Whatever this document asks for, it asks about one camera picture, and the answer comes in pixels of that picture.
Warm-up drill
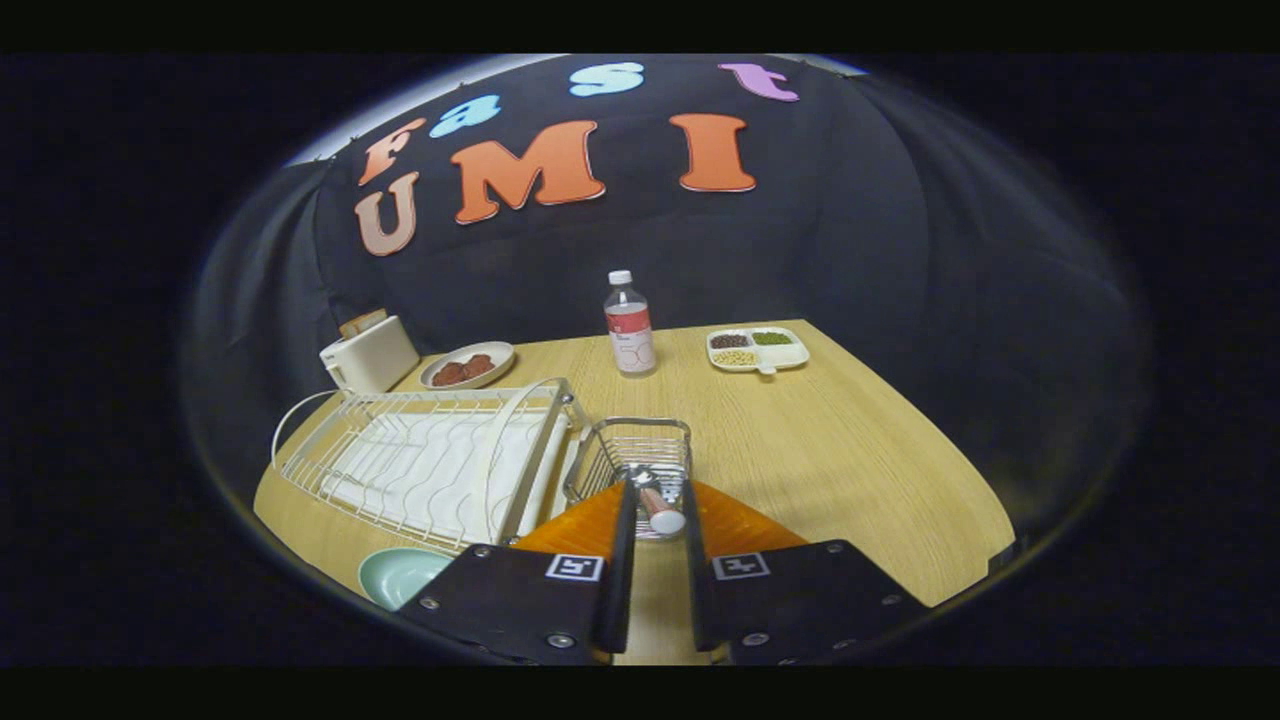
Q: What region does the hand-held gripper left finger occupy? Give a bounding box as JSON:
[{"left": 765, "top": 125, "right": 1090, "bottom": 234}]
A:
[{"left": 400, "top": 478, "right": 639, "bottom": 666}]

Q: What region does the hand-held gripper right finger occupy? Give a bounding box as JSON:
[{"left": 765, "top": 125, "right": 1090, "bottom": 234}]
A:
[{"left": 683, "top": 478, "right": 931, "bottom": 666}]

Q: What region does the metal spoon with red handle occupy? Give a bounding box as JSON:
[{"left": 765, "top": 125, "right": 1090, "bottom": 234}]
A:
[{"left": 628, "top": 465, "right": 688, "bottom": 538}]

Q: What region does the metal wire basket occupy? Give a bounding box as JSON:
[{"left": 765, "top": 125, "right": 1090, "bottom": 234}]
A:
[{"left": 562, "top": 417, "right": 694, "bottom": 541}]

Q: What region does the white wire dish rack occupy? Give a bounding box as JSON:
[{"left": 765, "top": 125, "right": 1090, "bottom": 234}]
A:
[{"left": 271, "top": 377, "right": 591, "bottom": 556}]

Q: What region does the light green plate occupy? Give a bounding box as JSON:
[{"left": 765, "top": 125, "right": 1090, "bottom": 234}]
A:
[{"left": 358, "top": 547, "right": 456, "bottom": 612}]

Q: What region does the white divided dish with beans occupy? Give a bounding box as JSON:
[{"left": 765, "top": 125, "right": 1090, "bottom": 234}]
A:
[{"left": 706, "top": 327, "right": 811, "bottom": 376}]

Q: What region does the beige round plate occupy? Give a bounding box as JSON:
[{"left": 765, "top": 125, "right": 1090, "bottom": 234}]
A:
[{"left": 420, "top": 341, "right": 517, "bottom": 390}]

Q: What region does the white drain tray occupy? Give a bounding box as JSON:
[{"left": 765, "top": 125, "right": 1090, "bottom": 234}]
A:
[{"left": 320, "top": 410, "right": 571, "bottom": 546}]

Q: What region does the clear bottle with red label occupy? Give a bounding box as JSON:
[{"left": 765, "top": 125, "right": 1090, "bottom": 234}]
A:
[{"left": 604, "top": 270, "right": 658, "bottom": 377}]

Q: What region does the white toaster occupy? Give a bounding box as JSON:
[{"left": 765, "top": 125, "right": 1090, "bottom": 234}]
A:
[{"left": 319, "top": 315, "right": 421, "bottom": 394}]

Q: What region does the black backdrop cloth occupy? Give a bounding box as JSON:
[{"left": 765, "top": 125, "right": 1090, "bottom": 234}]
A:
[{"left": 185, "top": 54, "right": 1141, "bottom": 561}]

